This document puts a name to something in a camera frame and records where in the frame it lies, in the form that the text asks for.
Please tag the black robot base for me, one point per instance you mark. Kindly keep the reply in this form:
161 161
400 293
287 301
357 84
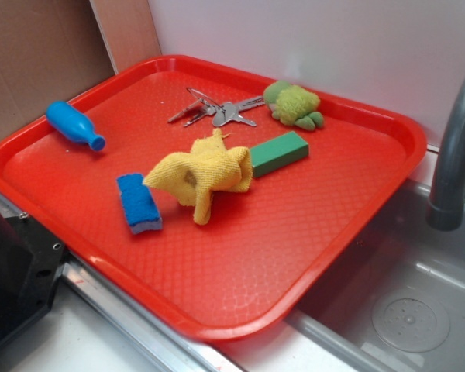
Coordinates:
31 263

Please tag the blue plastic bottle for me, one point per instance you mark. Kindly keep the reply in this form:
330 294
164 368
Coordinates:
74 125

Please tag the yellow cloth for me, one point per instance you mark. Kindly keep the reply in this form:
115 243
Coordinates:
193 177

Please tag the red plastic tray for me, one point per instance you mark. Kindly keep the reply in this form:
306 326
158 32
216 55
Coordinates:
261 251

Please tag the green rectangular block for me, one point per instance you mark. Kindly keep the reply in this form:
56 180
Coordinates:
278 152

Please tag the silver key right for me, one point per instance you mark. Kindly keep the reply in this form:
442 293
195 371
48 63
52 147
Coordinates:
231 112

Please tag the silver key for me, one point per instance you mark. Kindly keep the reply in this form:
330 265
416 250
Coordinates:
202 112
184 111
231 112

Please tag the silver key middle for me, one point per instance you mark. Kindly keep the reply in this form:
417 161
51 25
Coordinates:
202 112

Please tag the silver key left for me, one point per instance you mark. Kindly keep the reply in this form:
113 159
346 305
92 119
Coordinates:
184 111

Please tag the blue sponge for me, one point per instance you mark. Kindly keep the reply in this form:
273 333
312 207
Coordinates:
140 210

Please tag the green plush toy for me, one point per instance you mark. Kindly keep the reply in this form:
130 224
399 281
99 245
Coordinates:
292 105

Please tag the grey sink basin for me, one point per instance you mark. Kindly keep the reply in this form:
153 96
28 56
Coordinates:
394 300

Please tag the grey faucet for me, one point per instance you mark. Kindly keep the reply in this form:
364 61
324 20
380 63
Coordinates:
447 195

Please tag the brown cardboard panel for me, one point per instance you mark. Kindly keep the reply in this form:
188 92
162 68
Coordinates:
53 50

